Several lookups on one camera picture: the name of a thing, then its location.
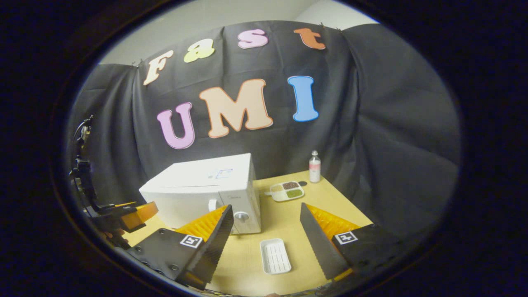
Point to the small bottle with pink label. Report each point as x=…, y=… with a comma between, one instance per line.
x=314, y=169

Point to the white rectangular tray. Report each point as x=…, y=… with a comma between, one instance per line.
x=275, y=255

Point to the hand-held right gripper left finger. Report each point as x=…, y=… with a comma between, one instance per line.
x=214, y=243

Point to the white microwave oven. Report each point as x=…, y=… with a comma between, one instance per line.
x=194, y=194

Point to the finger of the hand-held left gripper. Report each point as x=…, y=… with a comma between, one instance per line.
x=140, y=214

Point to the white divided dish with beans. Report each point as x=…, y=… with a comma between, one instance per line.
x=284, y=191

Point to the black backdrop cloth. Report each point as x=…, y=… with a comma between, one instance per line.
x=371, y=132

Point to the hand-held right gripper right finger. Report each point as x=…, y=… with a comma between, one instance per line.
x=319, y=247

